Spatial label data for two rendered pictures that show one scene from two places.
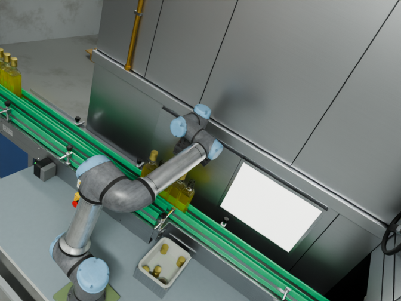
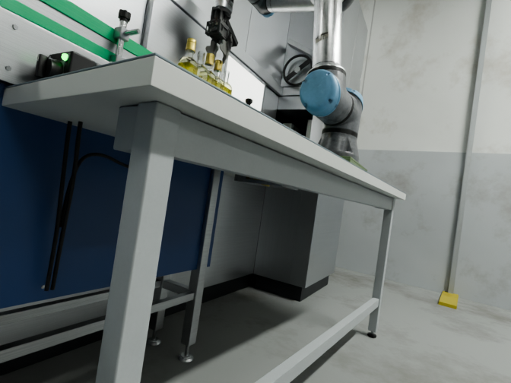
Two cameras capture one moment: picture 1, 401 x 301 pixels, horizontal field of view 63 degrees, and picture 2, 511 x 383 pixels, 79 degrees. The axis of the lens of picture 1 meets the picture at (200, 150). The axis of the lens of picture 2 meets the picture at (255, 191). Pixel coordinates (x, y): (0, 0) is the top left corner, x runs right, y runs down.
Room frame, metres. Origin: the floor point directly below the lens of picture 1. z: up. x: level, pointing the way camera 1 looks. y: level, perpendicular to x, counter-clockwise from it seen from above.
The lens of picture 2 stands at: (0.69, 1.26, 0.62)
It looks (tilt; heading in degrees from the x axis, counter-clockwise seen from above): 1 degrees up; 282
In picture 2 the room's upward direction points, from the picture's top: 8 degrees clockwise
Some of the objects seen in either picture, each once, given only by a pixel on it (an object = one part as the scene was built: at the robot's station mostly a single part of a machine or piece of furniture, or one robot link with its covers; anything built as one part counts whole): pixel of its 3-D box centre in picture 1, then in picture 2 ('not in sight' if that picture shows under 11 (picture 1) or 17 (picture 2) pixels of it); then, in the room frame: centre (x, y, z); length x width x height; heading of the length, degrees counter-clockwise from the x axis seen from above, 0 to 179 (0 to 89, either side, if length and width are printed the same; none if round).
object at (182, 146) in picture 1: (187, 146); (220, 25); (1.20, 0.06, 1.30); 0.09 x 0.08 x 0.12; 74
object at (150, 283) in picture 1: (166, 262); not in sight; (0.95, -0.05, 0.79); 0.27 x 0.17 x 0.08; 163
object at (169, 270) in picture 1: (163, 265); not in sight; (0.93, -0.05, 0.80); 0.22 x 0.17 x 0.09; 163
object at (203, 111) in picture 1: (199, 118); not in sight; (1.19, 0.06, 1.46); 0.09 x 0.08 x 0.11; 155
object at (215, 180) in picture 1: (226, 180); (217, 82); (1.26, -0.17, 1.15); 0.90 x 0.03 x 0.34; 73
